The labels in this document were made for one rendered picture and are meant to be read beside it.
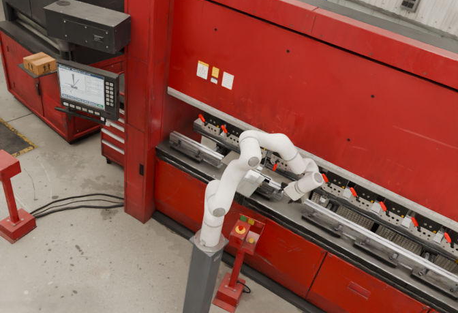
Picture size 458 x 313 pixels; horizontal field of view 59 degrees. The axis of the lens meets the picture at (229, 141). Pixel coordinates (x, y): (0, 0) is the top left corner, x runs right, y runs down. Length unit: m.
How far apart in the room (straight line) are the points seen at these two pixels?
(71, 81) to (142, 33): 0.62
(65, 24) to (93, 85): 0.43
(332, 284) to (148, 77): 2.02
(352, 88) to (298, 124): 0.44
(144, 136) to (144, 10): 1.00
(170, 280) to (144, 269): 0.25
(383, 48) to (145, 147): 1.94
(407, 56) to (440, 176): 0.73
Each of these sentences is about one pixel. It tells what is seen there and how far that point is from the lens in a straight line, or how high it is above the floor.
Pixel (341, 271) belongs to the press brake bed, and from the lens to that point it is 3.16.
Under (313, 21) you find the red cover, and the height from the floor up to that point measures 2.25.
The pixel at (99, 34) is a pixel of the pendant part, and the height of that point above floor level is 1.87.
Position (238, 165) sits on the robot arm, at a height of 1.68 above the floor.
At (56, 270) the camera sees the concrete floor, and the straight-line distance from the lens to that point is 3.73.
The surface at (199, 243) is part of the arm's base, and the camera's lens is 2.56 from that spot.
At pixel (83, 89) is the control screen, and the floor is 1.43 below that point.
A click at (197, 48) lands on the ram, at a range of 2.90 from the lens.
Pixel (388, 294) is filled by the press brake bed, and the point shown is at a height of 0.68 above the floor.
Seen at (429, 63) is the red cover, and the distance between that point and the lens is 2.35.
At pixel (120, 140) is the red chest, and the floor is 0.47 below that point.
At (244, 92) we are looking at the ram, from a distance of 2.80.
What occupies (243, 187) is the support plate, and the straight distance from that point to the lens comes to 2.97.
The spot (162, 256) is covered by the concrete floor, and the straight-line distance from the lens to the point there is 3.75.
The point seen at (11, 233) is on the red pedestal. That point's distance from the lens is 3.92.
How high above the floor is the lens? 3.00
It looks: 36 degrees down
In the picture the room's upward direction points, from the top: 11 degrees clockwise
